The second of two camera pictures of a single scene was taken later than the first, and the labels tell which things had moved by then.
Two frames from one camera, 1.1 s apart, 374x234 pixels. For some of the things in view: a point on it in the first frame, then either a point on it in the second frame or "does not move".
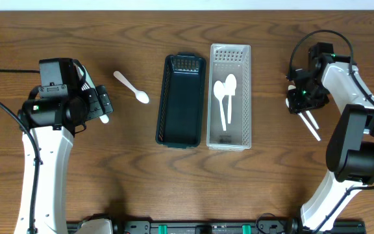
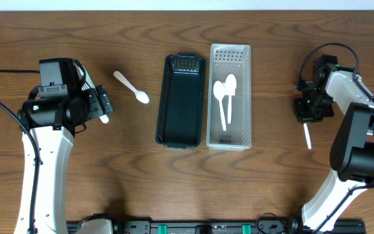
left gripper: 99,102 does not move
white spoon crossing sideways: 230,88 does not move
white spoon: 219,90 does not move
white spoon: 310,115 to 307,134
